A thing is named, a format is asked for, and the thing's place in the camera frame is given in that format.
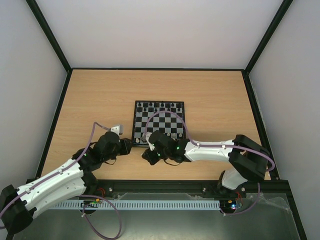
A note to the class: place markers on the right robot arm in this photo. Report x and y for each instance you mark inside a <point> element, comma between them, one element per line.
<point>249,160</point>

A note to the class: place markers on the green circuit board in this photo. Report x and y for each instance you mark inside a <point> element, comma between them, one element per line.
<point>236,205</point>

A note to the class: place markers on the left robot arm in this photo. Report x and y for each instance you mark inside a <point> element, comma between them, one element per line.
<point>20,206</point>

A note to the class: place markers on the black and silver chessboard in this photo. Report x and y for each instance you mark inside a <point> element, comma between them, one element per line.
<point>163,121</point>

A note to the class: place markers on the grey slotted cable duct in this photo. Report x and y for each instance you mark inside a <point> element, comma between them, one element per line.
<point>203,205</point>

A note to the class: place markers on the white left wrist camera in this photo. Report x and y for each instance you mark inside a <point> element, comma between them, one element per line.
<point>118,129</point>

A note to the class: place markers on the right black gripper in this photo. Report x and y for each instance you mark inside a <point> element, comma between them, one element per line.
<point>149,156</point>

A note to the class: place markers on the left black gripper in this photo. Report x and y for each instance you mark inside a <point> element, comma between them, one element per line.
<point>126,142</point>

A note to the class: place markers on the left circuit board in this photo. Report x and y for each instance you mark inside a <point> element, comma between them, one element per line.
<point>91,203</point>

